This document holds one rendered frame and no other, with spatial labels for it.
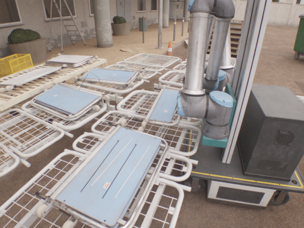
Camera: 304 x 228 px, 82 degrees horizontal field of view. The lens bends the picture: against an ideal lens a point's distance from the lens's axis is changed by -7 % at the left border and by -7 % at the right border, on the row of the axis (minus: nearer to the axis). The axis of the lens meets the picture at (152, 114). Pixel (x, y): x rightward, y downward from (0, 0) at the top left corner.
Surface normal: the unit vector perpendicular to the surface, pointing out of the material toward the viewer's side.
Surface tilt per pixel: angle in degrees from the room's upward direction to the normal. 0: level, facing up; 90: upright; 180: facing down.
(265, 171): 90
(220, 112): 90
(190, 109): 80
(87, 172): 5
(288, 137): 90
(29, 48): 101
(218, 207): 0
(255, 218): 0
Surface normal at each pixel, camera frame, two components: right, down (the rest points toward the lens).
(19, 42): 0.52, 0.66
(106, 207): 0.07, -0.84
